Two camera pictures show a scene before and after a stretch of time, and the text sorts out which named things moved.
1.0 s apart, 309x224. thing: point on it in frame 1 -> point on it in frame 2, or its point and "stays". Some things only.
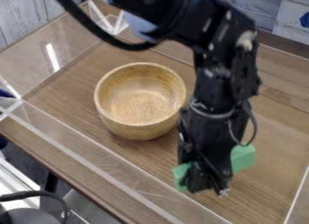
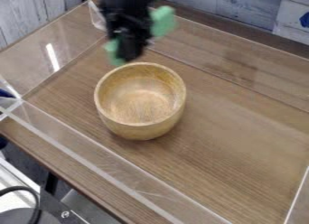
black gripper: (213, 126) -> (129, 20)
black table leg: (52, 180) stays
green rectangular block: (244, 159) -> (162, 26)
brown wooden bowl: (139, 98) stays
